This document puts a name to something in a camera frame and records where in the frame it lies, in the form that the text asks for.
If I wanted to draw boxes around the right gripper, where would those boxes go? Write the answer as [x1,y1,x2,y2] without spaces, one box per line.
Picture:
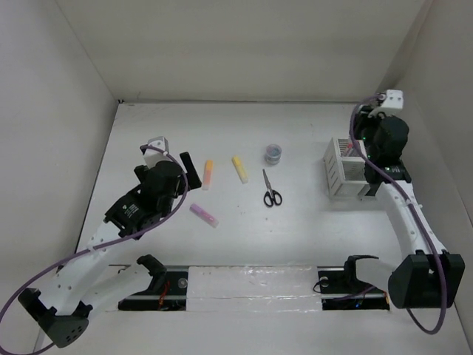
[349,105,389,160]

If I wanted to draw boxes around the orange highlighter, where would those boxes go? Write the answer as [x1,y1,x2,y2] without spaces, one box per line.
[202,160,214,191]

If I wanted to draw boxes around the purple highlighter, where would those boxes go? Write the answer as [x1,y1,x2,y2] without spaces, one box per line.
[189,203,219,228]

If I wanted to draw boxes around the yellow highlighter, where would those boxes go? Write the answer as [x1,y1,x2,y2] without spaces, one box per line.
[231,155,248,184]

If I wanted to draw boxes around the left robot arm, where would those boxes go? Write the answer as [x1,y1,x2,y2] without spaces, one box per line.
[18,149,202,348]

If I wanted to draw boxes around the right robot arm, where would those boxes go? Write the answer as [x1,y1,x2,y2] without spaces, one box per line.
[341,105,465,309]

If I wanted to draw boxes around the white slotted organizer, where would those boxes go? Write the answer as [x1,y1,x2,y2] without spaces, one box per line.
[323,138,368,199]

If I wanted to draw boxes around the black slotted organizer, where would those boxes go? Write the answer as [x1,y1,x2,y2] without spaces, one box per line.
[358,184,379,200]

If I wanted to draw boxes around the jar of paper clips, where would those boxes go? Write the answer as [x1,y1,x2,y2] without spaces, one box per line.
[265,144,282,165]

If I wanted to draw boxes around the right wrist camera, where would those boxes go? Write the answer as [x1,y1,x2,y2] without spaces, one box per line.
[370,89,404,116]

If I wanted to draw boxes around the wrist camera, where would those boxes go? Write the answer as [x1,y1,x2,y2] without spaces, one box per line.
[140,136,169,169]
[370,89,404,116]

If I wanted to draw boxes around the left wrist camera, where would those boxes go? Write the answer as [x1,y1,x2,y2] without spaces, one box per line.
[140,136,169,169]

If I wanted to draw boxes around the black handled scissors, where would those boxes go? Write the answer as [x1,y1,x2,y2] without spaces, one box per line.
[262,169,282,208]

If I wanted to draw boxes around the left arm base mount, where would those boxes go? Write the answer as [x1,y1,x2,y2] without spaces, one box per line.
[118,254,189,311]

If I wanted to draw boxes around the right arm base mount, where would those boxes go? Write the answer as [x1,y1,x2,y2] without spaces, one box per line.
[313,254,390,311]

